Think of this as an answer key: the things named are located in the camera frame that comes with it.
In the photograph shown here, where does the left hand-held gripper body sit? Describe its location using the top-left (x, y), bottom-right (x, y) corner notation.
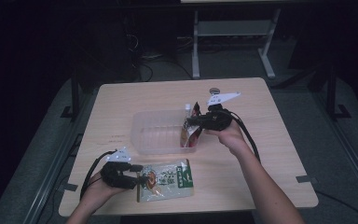
top-left (100, 147), bottom-right (138, 190)

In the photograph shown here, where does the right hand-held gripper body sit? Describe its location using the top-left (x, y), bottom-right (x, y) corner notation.
top-left (199, 91), bottom-right (242, 132)

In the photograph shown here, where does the red and black snack packet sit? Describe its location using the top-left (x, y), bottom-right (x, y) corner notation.
top-left (191, 101), bottom-right (204, 147)

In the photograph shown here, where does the green and white food pouch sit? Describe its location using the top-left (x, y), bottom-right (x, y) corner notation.
top-left (135, 159), bottom-right (196, 203)

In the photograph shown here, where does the clear plastic container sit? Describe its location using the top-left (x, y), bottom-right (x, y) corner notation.
top-left (130, 108), bottom-right (200, 156)

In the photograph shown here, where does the person's right hand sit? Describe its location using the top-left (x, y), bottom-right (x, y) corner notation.
top-left (204, 119), bottom-right (250, 158)

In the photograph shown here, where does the person's left hand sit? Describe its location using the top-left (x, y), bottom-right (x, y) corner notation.
top-left (83, 170), bottom-right (129, 207)

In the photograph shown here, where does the grey tape strip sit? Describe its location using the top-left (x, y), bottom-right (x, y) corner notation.
top-left (57, 182), bottom-right (79, 192)
top-left (295, 175), bottom-right (319, 185)

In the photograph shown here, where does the person's dark clothing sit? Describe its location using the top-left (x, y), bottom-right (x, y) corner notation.
top-left (119, 213), bottom-right (255, 224)

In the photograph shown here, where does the black metal stand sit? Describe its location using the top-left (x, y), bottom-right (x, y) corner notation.
top-left (325, 62), bottom-right (352, 121)
top-left (60, 69), bottom-right (82, 121)

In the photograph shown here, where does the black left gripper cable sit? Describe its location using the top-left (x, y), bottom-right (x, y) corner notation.
top-left (79, 149), bottom-right (118, 201)

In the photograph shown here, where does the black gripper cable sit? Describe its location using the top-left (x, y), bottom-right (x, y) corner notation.
top-left (79, 149), bottom-right (118, 201)
top-left (227, 110), bottom-right (358, 224)

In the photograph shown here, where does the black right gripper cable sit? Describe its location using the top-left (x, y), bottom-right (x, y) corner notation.
top-left (227, 110), bottom-right (358, 224)

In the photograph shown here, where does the grey metal rail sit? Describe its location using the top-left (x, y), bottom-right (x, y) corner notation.
top-left (21, 90), bottom-right (102, 224)
top-left (309, 90), bottom-right (358, 202)

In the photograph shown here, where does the bundle of floor cables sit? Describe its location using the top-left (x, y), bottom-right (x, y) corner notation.
top-left (125, 29), bottom-right (194, 82)

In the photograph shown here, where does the white desk frame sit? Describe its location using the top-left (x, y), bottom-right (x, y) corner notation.
top-left (191, 8), bottom-right (282, 80)

